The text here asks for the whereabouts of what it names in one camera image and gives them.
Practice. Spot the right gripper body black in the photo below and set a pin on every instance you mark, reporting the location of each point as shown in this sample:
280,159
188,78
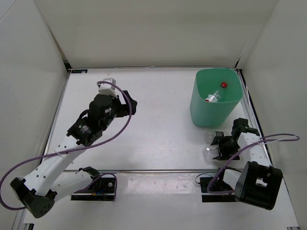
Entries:
227,140

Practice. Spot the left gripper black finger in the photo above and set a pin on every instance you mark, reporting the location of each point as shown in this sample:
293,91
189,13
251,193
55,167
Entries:
128,99
124,110

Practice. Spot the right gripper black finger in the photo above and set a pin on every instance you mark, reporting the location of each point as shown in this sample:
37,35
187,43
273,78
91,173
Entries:
218,138
223,154

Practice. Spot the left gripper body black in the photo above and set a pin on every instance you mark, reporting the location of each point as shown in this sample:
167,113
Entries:
117,105

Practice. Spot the clear bottle blue white label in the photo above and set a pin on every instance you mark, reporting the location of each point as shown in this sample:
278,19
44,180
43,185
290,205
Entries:
210,152

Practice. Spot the clear bottle red label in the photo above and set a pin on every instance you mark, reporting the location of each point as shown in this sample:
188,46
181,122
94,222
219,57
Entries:
218,94

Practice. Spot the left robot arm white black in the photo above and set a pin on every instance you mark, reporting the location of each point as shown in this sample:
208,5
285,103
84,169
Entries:
42,188

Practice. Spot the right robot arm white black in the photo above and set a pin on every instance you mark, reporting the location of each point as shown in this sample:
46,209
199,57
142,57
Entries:
257,185

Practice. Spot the green plastic bin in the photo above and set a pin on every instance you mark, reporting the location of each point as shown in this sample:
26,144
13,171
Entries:
207,81

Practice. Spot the clear bottle black label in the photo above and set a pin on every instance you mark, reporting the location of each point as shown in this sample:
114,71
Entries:
211,134

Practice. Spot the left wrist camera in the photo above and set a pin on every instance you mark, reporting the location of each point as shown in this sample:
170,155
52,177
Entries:
107,89

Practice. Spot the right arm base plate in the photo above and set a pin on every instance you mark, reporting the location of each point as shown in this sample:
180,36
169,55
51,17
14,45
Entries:
203,181

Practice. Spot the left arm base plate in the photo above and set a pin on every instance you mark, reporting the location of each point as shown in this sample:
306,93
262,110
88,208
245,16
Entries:
104,189

